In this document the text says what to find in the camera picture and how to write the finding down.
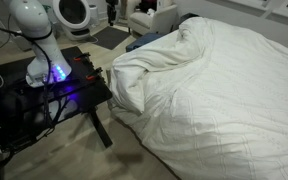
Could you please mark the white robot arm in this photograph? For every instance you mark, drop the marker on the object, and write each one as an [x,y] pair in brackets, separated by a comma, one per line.
[49,65]

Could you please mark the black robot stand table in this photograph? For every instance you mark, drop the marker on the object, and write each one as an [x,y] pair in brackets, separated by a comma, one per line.
[29,114]

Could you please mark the white duvet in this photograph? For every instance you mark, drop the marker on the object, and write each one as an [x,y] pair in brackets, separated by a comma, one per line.
[209,99]

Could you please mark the dark floor mat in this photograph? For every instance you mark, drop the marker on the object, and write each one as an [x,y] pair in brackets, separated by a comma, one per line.
[110,37]

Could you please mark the beige armchair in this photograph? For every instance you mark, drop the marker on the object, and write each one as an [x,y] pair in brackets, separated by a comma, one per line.
[162,22]

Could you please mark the orange black clamp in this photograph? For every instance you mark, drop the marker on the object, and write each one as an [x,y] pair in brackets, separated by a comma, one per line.
[80,57]
[94,74]

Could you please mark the white round appliance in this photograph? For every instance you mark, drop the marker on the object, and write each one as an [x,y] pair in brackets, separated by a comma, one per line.
[74,17]

